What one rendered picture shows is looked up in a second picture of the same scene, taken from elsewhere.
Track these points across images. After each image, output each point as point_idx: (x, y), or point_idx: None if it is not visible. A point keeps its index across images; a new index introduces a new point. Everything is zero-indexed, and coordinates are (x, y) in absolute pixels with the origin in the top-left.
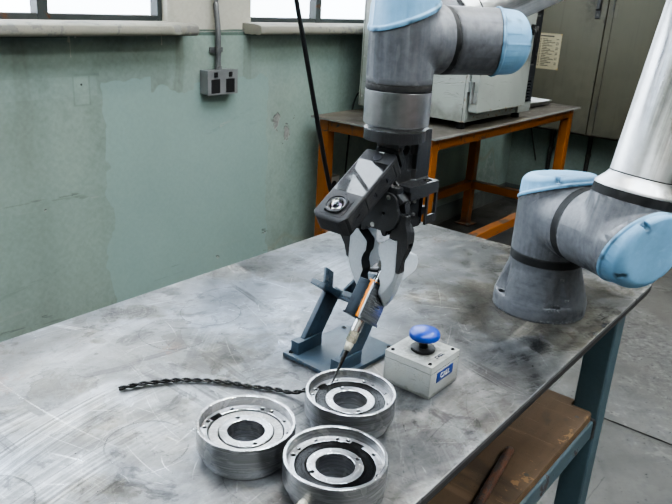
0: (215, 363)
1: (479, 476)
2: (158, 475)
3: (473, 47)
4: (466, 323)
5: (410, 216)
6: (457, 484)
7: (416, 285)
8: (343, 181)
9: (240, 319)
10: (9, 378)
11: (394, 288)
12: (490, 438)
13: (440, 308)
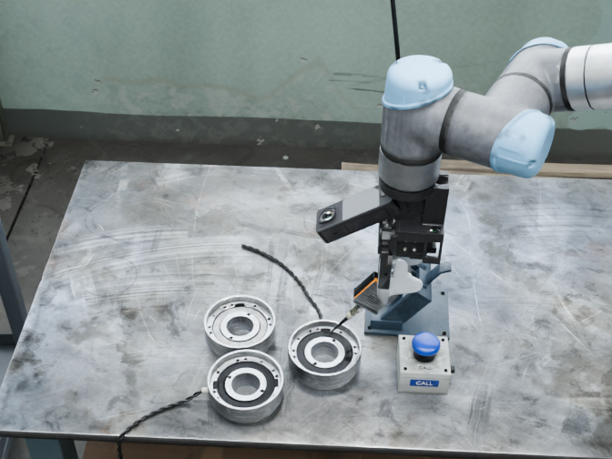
0: (318, 263)
1: None
2: (187, 317)
3: (457, 147)
4: (555, 359)
5: (387, 253)
6: None
7: (588, 292)
8: (351, 198)
9: None
10: (206, 198)
11: (382, 296)
12: (391, 451)
13: (562, 330)
